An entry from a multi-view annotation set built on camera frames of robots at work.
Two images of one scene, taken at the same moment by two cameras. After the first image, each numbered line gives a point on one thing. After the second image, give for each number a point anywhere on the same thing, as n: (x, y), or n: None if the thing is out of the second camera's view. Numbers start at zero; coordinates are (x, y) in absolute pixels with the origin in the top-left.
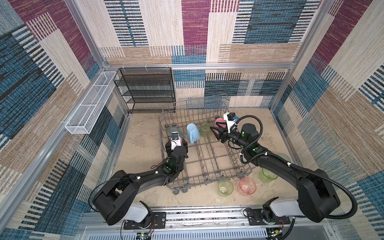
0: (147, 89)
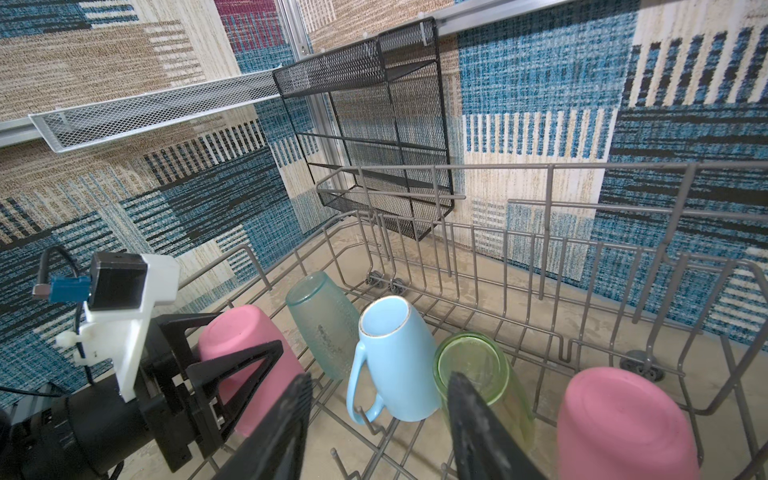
0: (371, 119)
